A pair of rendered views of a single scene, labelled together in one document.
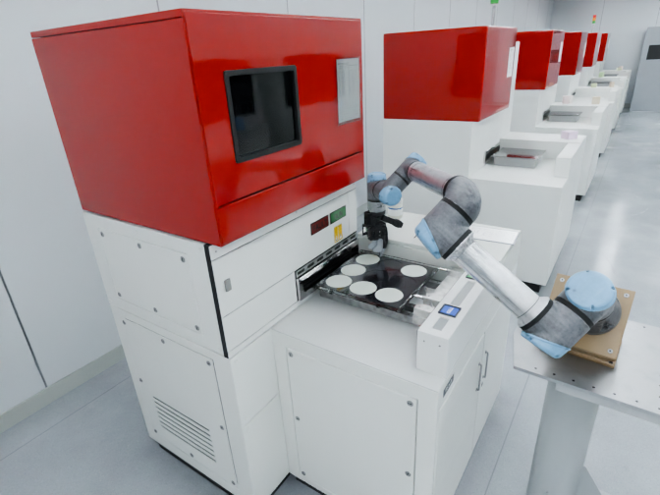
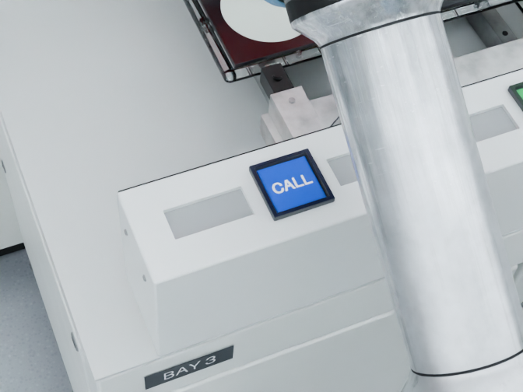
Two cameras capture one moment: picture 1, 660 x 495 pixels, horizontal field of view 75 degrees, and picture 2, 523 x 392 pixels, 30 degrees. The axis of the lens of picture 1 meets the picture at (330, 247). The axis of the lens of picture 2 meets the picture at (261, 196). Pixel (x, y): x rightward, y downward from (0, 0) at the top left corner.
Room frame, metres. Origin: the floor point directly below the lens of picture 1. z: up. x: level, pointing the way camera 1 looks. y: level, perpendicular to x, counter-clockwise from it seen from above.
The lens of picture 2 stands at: (0.70, -0.55, 1.64)
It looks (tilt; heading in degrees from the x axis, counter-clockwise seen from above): 56 degrees down; 26
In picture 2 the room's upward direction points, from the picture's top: 6 degrees clockwise
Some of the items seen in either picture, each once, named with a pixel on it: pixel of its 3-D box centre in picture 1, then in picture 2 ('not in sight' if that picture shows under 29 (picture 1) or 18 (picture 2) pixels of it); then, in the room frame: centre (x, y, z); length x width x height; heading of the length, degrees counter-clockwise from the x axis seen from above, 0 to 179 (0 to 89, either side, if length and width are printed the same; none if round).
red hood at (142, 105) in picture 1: (221, 115); not in sight; (1.66, 0.37, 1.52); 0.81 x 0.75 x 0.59; 145
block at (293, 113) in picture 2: (426, 311); (300, 127); (1.24, -0.31, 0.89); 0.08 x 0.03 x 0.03; 55
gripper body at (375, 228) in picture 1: (375, 224); not in sight; (1.67, -0.19, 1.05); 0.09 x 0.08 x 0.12; 113
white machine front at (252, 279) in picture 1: (299, 254); not in sight; (1.48, 0.12, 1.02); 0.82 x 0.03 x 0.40; 145
